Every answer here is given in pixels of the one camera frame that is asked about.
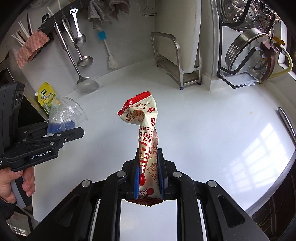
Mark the clear plastic cup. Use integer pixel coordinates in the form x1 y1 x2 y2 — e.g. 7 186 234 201
48 96 88 128

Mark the red white snack wrapper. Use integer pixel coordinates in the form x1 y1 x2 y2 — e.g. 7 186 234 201
117 91 163 206

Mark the black kitchen sink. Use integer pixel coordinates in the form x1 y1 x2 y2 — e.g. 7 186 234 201
246 157 295 240

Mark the person's left hand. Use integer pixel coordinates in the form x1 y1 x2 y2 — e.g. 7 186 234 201
0 167 35 203

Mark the yellow green detergent pouch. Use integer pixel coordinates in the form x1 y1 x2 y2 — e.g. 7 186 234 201
35 82 61 115

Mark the steel spatula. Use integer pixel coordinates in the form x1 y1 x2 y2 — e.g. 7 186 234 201
53 22 100 94

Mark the steel ladle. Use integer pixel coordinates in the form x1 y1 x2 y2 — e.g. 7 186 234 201
61 14 94 68

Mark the pink sponge cloth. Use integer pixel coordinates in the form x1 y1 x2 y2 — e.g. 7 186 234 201
16 30 50 69

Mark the small steel spoon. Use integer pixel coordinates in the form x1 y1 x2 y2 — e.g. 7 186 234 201
69 8 86 47

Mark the grey hanging towel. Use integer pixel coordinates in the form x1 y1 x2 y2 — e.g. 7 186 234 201
88 0 110 31

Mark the steel knife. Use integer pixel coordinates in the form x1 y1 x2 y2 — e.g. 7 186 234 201
277 106 296 144

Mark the steel colander pot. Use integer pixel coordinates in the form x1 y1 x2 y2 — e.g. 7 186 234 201
225 28 270 74

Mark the white cutting board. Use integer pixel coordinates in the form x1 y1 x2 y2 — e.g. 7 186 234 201
156 1 202 73

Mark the steel steamer tray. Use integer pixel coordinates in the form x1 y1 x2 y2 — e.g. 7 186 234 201
216 0 280 31

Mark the blue handled bottle brush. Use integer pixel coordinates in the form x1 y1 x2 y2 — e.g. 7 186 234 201
97 31 118 69

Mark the black wire pot rack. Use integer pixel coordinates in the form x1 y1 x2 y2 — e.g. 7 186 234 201
217 1 280 89

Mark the yellow gas hose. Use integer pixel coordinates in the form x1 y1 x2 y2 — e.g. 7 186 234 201
260 36 294 84

